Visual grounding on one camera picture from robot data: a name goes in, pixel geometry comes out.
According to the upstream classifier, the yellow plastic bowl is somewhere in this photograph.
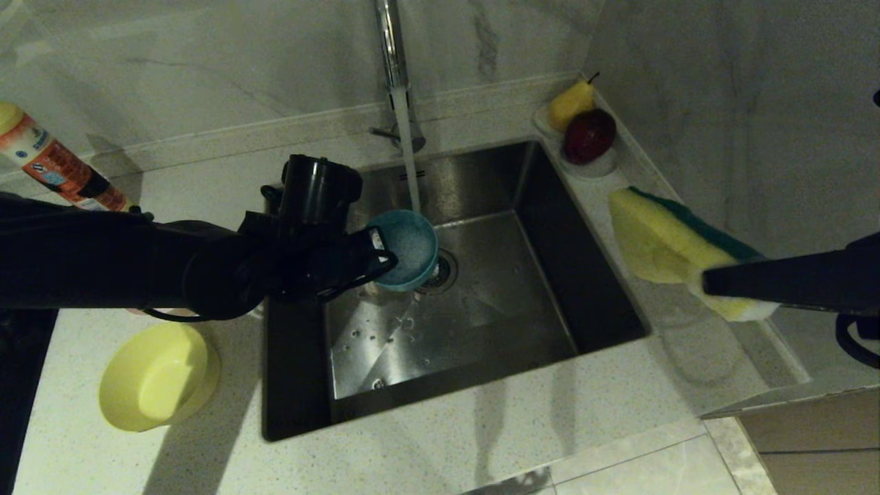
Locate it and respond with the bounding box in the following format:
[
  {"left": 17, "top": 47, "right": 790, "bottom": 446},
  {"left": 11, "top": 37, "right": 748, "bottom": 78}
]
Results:
[{"left": 98, "top": 322, "right": 222, "bottom": 434}]

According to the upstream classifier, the yellow pear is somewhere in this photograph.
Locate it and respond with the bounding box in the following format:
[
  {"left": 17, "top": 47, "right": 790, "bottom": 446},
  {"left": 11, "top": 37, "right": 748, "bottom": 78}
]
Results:
[{"left": 548, "top": 73, "right": 600, "bottom": 133}]

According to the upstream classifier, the metal sink drain strainer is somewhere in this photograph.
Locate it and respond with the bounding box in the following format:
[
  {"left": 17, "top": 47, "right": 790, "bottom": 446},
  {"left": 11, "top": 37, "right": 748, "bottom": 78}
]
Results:
[{"left": 416, "top": 247, "right": 459, "bottom": 296}]

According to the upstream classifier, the stainless steel sink basin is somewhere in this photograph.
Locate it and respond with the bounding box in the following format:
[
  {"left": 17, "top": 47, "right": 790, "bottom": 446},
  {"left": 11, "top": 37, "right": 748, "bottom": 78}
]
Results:
[{"left": 262, "top": 141, "right": 650, "bottom": 442}]

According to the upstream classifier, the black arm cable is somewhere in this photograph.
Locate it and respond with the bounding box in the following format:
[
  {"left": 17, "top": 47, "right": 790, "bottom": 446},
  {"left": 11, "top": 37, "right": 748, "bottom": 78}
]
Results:
[{"left": 141, "top": 306, "right": 214, "bottom": 324}]

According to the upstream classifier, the orange label detergent bottle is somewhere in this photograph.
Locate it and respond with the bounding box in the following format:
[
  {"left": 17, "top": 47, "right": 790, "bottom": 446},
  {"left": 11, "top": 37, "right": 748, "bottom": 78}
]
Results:
[{"left": 0, "top": 101, "right": 131, "bottom": 212}]

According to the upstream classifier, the green and yellow sponge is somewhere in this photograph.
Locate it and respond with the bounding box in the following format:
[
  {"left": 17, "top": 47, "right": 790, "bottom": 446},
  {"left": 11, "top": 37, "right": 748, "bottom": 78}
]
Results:
[{"left": 608, "top": 186, "right": 781, "bottom": 322}]

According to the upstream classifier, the dark red apple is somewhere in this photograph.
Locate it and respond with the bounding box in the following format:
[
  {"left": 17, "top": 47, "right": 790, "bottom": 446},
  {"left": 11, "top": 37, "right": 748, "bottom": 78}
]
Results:
[{"left": 564, "top": 109, "right": 617, "bottom": 166}]

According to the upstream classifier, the blue plastic bowl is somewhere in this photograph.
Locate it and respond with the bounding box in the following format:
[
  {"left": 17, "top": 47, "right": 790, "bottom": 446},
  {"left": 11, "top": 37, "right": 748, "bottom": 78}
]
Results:
[{"left": 366, "top": 210, "right": 439, "bottom": 292}]

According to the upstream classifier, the running tap water stream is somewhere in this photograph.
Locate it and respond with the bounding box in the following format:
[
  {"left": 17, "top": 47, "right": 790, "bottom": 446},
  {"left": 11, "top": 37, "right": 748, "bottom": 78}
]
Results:
[{"left": 390, "top": 88, "right": 424, "bottom": 214}]

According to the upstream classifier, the small white dish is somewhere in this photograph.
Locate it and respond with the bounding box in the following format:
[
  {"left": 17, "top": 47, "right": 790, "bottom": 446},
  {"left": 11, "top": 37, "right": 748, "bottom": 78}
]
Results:
[{"left": 534, "top": 103, "right": 618, "bottom": 179}]

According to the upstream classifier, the black induction cooktop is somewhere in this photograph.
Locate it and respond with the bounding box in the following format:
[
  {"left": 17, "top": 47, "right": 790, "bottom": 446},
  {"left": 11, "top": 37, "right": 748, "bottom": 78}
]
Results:
[{"left": 0, "top": 309, "right": 59, "bottom": 495}]

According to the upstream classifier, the chrome kitchen faucet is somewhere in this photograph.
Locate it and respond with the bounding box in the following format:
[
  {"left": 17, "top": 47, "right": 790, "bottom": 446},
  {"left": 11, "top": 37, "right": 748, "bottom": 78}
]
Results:
[{"left": 369, "top": 0, "right": 427, "bottom": 154}]

